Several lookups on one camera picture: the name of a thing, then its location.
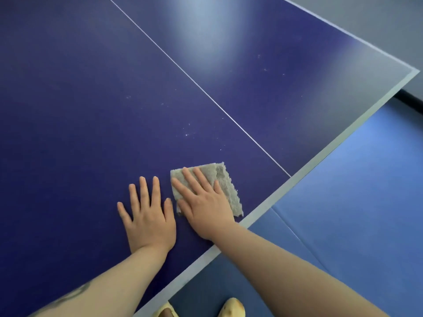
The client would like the person's right hand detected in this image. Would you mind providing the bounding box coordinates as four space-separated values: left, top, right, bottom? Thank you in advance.
171 167 236 241

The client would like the person's left hand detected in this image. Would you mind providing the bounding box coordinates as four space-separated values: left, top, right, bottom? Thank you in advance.
117 176 177 254

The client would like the grey cleaning cloth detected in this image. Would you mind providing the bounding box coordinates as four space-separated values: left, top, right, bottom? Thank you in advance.
170 162 244 217

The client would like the person's right forearm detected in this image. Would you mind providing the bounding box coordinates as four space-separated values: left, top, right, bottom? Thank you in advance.
211 222 390 317

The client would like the person's left forearm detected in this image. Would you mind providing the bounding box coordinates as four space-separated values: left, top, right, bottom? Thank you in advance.
28 246 169 317

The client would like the blue table tennis table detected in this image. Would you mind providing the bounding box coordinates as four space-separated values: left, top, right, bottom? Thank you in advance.
0 0 420 317

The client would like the cream left slipper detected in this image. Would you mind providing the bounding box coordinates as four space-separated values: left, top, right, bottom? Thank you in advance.
153 301 181 317

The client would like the cream slipper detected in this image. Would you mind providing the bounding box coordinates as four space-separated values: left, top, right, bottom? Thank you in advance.
218 297 246 317
153 301 181 317

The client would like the cream right slipper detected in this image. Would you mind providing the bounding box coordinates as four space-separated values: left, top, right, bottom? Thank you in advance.
218 297 246 317

